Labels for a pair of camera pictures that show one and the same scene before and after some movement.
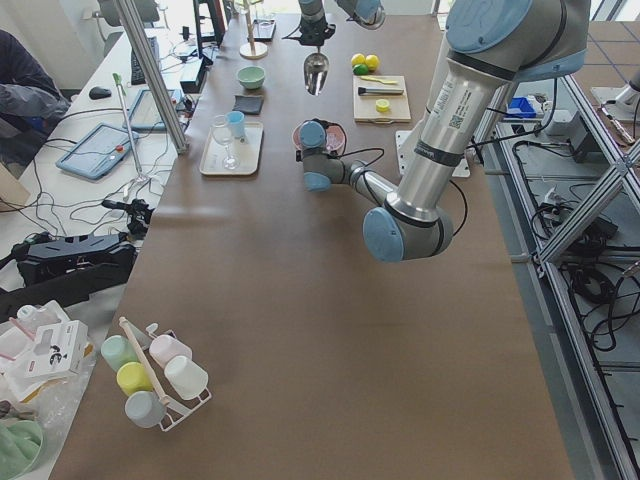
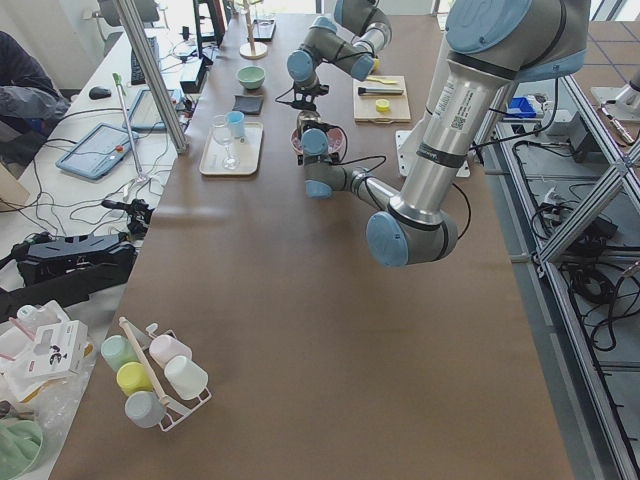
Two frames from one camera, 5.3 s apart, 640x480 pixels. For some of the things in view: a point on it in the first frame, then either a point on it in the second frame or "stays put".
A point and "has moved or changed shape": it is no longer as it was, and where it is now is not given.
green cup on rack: (117, 350) stays put
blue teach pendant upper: (98, 152) stays put
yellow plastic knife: (378, 80) stays put
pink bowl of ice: (336, 138) stays put
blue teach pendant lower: (145, 115) stays put
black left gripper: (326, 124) → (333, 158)
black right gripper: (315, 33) → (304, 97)
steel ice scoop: (316, 69) has moved or changed shape
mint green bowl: (251, 77) stays put
